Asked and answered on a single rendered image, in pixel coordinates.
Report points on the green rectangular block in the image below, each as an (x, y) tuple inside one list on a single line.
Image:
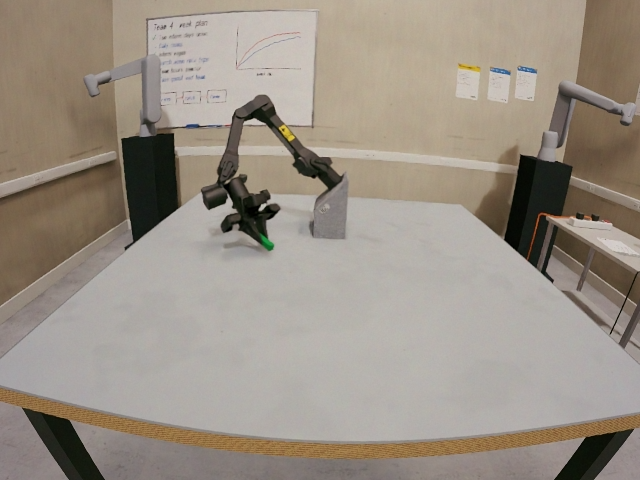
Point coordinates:
[(267, 244)]

